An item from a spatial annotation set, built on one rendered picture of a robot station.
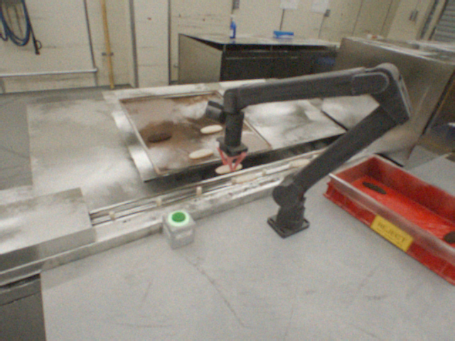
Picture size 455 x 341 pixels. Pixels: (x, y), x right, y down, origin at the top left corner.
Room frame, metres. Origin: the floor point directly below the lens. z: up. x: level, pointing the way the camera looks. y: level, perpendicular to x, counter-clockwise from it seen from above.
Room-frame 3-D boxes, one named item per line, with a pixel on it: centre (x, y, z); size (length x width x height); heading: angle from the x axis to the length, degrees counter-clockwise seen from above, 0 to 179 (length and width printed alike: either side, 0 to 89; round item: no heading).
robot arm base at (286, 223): (0.68, -0.21, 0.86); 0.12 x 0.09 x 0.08; 126
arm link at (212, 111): (0.83, 0.04, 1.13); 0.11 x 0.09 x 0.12; 58
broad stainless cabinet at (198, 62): (3.66, -0.26, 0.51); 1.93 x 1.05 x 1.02; 126
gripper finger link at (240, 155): (0.80, 0.00, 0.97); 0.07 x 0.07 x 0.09; 36
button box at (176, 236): (0.56, 0.12, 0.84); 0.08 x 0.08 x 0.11; 36
